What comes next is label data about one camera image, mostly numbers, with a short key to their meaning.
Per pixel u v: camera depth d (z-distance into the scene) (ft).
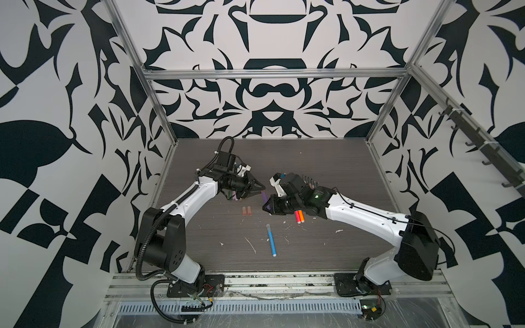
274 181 2.45
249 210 3.02
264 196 2.61
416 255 1.34
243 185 2.47
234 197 2.39
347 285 2.43
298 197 1.96
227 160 2.30
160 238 1.43
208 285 2.39
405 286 2.49
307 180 3.35
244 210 3.03
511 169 1.75
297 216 2.93
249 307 2.54
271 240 2.78
